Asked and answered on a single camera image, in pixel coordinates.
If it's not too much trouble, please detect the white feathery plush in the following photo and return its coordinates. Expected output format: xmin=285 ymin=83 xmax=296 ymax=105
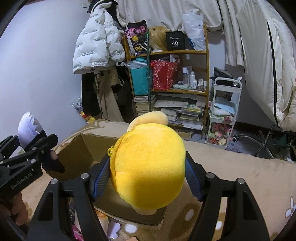
xmin=18 ymin=111 xmax=47 ymax=149

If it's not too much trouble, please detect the yellow plush toy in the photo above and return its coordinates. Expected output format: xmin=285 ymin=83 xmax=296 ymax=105
xmin=107 ymin=111 xmax=186 ymax=215

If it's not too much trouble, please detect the left hand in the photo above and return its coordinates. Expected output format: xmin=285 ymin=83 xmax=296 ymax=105
xmin=1 ymin=192 xmax=29 ymax=226

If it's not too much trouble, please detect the cardboard box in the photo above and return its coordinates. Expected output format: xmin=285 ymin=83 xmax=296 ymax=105
xmin=48 ymin=134 xmax=166 ymax=230

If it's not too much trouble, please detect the beige hanging coat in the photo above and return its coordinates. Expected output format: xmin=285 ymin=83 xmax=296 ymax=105
xmin=95 ymin=66 xmax=124 ymax=122

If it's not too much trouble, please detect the teal bag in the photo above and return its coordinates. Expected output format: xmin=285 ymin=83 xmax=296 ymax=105
xmin=130 ymin=58 xmax=148 ymax=96

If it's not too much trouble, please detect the white puffer jacket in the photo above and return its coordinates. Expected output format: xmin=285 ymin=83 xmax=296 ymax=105
xmin=73 ymin=1 xmax=125 ymax=74

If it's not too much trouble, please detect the white rolling cart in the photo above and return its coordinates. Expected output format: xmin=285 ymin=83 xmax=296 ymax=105
xmin=205 ymin=77 xmax=242 ymax=149

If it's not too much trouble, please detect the red gift bag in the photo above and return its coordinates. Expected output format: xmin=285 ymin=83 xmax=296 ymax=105
xmin=151 ymin=60 xmax=179 ymax=90

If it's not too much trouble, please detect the wooden bookshelf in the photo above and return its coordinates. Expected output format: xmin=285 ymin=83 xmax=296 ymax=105
xmin=123 ymin=26 xmax=210 ymax=134

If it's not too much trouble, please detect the black pink printed bag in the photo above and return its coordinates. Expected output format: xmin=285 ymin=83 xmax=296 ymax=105
xmin=125 ymin=20 xmax=147 ymax=56

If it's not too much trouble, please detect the blonde wig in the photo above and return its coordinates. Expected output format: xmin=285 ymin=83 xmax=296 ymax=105
xmin=149 ymin=26 xmax=171 ymax=52

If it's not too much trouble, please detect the black box with 40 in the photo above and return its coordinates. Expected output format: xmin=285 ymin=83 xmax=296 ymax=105
xmin=166 ymin=31 xmax=185 ymax=51

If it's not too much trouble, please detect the white plastic bag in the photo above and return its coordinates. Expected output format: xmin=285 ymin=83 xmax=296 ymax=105
xmin=182 ymin=14 xmax=206 ymax=51

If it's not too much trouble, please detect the white curtain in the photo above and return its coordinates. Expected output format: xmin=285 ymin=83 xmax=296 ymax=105
xmin=116 ymin=0 xmax=245 ymax=66

